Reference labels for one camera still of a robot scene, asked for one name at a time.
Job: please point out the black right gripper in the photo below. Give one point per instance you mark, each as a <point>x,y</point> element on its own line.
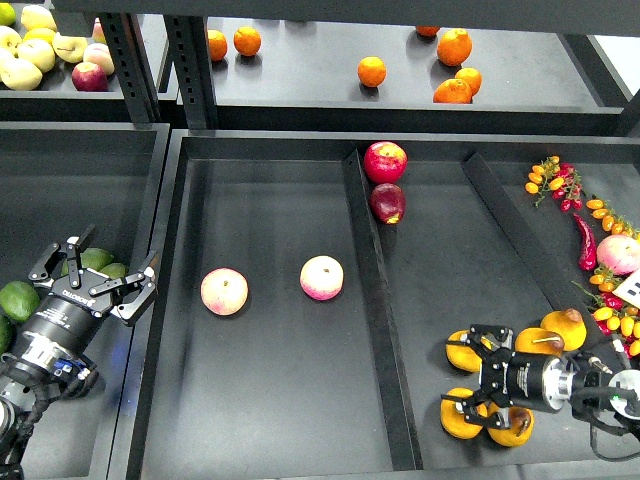
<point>508,378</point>

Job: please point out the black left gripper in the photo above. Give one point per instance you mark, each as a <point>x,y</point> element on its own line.
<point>78,304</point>

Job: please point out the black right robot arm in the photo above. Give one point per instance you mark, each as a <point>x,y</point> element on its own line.
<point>607,401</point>

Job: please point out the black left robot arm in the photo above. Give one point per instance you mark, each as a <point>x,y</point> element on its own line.
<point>48,363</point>

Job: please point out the green avocado upper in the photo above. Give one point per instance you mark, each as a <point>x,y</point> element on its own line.
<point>96,258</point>

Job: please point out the yellow pear middle pile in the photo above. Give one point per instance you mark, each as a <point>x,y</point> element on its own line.
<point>537,340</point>

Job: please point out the yellow pear bottom pile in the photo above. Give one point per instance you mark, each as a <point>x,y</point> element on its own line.
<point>521,422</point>

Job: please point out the green avocado at edge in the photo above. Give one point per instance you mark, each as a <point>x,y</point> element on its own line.
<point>7,333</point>

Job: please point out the yellow pear with brown top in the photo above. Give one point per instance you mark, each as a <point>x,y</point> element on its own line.
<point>569,324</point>

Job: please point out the pale pear back shelf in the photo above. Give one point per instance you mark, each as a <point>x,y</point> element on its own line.
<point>37,16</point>

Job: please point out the green lime round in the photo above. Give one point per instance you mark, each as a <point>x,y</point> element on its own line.
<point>19,300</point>

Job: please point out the pink apple left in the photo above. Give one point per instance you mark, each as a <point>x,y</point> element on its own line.
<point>224,291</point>

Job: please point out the pink apple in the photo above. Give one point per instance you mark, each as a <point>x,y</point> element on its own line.
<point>321,278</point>
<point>619,254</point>
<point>224,291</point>

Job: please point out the cherry tomato bunch lower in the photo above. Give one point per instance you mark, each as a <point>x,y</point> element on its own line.
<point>612,314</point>

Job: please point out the cherry tomato bunch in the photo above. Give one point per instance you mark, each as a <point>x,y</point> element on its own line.
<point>555,179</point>
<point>612,314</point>

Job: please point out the red chili pepper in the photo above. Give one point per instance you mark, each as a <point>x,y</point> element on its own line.
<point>587,259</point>

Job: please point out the white label card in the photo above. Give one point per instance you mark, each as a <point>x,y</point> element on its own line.
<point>629,289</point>

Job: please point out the pink apple at right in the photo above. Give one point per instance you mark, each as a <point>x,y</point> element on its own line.
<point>619,254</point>

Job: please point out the pink apple centre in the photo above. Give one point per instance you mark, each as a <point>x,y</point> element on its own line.
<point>321,278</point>

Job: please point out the dark red apple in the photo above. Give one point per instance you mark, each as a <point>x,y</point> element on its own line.
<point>388,203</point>

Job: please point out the black middle tray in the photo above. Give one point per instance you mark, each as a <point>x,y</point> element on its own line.
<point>286,387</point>

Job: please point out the cherry tomato bunch upper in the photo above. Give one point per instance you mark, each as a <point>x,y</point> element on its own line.
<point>555,179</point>

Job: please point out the red apple on shelf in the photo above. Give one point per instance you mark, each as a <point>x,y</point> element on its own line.
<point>89,77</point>

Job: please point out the pale peach on shelf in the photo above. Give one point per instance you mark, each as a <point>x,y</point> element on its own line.
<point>99,54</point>

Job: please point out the bright red apple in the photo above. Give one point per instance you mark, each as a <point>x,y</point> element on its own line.
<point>385,162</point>

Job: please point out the yellow apple on shelf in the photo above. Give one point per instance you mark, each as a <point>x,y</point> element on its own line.
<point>69,48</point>

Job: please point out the pale yellow apple shelf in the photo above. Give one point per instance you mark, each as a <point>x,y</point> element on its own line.
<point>39,52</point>

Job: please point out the pale apple left edge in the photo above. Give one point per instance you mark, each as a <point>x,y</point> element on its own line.
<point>10,39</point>

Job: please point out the yellow lemon on shelf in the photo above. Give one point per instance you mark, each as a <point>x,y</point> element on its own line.
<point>40,33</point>

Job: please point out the green lime on shelf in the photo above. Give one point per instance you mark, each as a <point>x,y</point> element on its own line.
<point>7,14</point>

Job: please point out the orange on shelf front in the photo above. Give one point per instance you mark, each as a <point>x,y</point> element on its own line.
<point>454,91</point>

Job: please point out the black shelf upright post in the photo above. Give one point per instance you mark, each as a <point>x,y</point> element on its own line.
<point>189,52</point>

